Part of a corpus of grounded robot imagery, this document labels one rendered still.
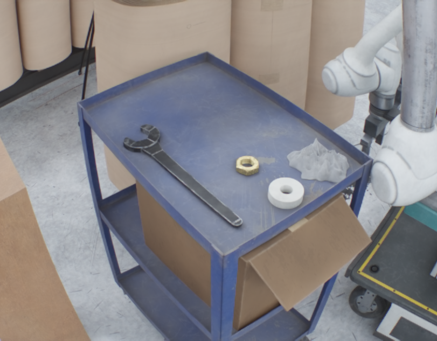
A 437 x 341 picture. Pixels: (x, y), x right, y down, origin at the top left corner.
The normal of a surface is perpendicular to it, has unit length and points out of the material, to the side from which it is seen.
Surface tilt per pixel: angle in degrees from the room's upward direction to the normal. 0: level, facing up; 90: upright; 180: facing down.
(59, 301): 90
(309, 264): 26
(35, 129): 0
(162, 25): 90
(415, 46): 87
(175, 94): 0
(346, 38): 90
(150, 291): 0
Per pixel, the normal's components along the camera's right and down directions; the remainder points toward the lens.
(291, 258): 0.30, -0.47
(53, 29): 0.65, 0.50
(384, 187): -0.89, 0.35
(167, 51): 0.35, 0.60
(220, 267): -0.78, 0.38
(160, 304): 0.02, -0.77
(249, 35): -0.23, 0.62
